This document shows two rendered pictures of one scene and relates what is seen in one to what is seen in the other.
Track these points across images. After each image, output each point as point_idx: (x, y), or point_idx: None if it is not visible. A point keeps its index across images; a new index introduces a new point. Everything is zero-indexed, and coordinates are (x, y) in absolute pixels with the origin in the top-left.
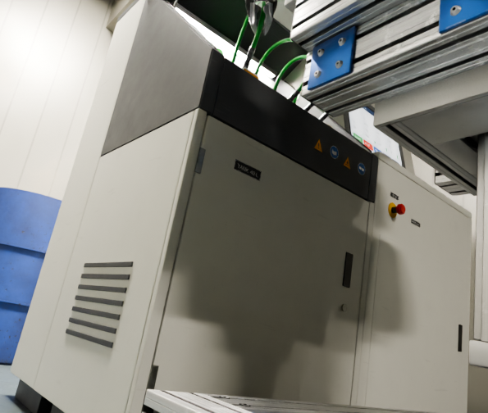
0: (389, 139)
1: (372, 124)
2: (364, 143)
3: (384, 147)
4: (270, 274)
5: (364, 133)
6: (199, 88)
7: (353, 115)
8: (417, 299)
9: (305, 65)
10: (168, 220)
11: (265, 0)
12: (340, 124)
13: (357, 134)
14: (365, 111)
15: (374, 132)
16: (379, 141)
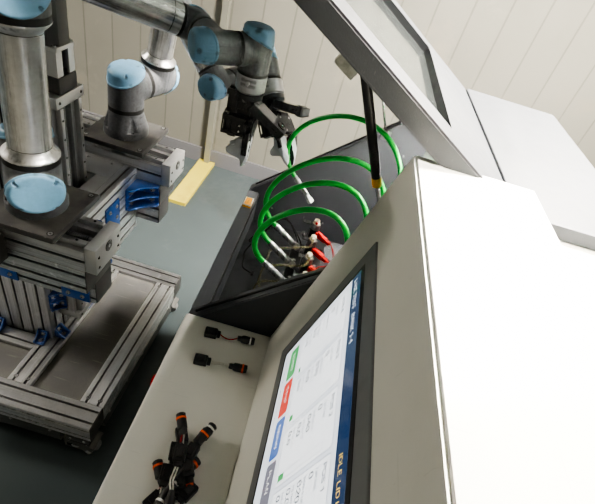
0: (301, 490)
1: (321, 391)
2: (286, 385)
3: (285, 463)
4: None
5: (300, 374)
6: None
7: (323, 323)
8: None
9: (168, 199)
10: None
11: (271, 137)
12: (307, 315)
13: (297, 356)
14: (344, 345)
15: (308, 406)
16: (294, 435)
